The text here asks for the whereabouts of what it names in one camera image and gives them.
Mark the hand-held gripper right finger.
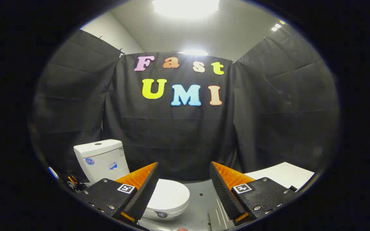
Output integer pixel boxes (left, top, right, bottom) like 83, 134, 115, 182
209, 161, 298, 225

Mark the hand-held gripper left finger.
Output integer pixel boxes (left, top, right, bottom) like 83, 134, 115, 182
82, 162, 160, 225

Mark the white toilet lid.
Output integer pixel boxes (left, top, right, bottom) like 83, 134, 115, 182
145, 179, 190, 219

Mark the white toilet with tank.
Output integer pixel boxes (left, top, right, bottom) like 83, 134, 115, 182
74, 139, 190, 222

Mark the white grey drawer cabinet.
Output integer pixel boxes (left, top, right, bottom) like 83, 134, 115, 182
244, 162, 315, 190

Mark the black backdrop cloth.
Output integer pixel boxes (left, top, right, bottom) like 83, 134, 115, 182
31, 29, 339, 183

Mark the ceiling light behind cloth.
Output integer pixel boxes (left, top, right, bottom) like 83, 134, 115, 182
178, 50, 209, 57

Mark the bundle of black cables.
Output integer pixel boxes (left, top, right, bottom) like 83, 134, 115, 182
64, 180, 91, 193

